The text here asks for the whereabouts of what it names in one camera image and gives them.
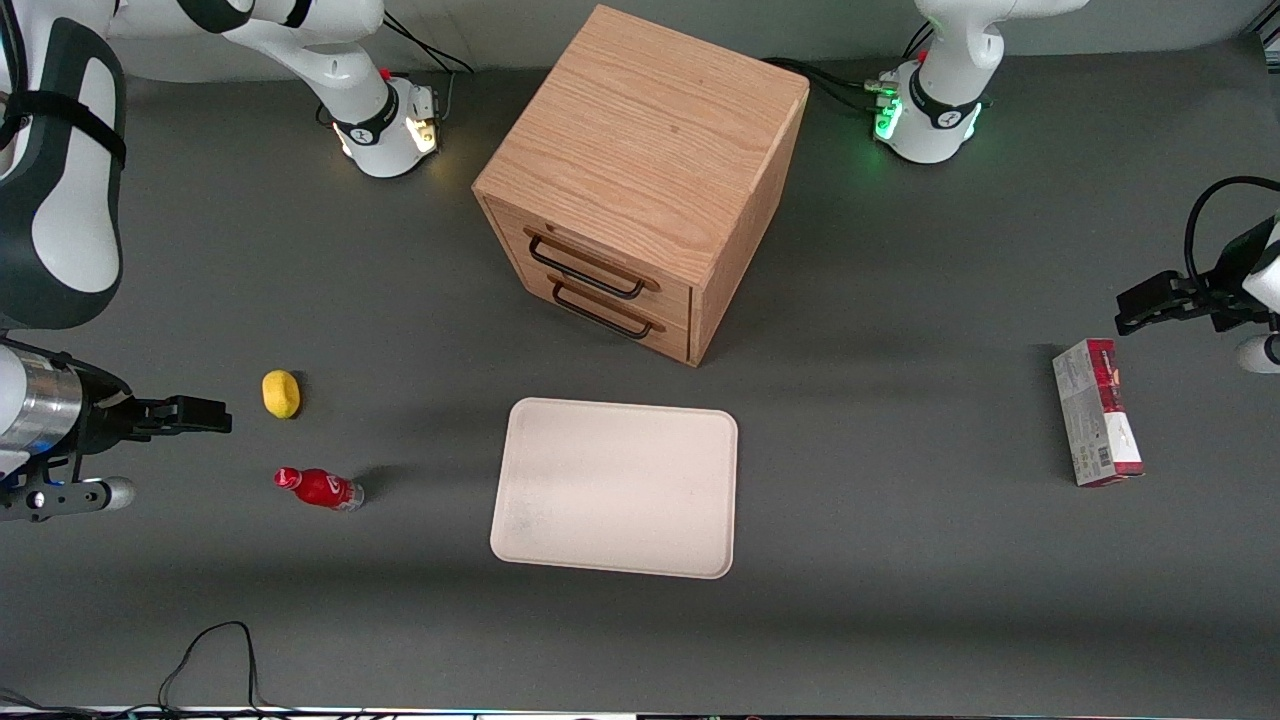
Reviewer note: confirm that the beige rectangular tray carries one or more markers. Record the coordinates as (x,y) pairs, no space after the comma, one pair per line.
(615,488)

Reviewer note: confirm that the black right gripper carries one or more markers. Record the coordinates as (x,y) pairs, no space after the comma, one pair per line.
(100,412)

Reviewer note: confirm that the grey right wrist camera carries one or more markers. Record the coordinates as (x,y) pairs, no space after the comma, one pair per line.
(80,496)

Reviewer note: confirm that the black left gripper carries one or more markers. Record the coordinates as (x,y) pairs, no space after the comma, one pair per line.
(1226,292)

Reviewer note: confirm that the grey and red carton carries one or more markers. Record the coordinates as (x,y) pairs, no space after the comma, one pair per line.
(1095,415)

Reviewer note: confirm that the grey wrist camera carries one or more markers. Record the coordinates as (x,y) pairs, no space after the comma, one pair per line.
(1260,353)
(80,496)

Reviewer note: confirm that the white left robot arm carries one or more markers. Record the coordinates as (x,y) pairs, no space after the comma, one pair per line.
(950,60)

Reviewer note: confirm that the wooden drawer cabinet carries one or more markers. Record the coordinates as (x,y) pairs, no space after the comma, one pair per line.
(640,150)

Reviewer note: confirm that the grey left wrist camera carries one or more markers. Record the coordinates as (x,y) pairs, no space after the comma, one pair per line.
(1260,353)

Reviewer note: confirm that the red coke bottle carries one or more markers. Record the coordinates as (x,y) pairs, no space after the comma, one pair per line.
(320,488)

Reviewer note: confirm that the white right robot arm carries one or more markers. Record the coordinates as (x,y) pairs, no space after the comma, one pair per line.
(70,180)

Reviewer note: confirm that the yellow lemon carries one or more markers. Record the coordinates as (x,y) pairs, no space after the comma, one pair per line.
(281,394)

